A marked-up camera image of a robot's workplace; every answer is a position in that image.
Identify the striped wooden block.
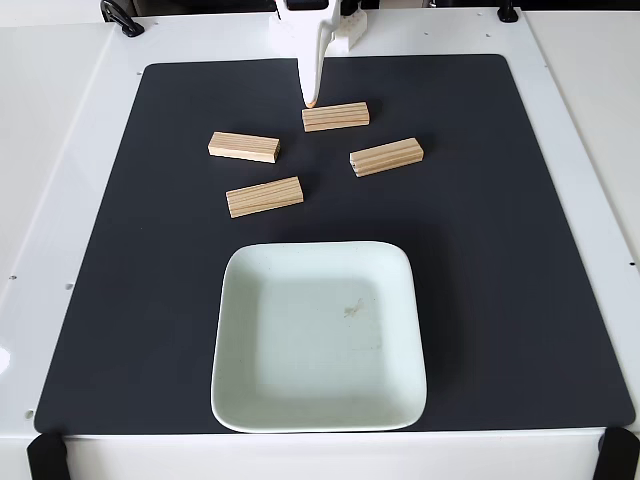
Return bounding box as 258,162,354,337
225,175,305,220

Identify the black rubber mat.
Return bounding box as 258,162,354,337
33,53,636,435

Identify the pale green square plate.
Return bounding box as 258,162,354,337
209,240,429,434

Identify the smooth wooden block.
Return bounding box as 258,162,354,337
207,131,281,165

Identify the grooved wooden block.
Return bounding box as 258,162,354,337
349,137,425,179
301,101,371,134

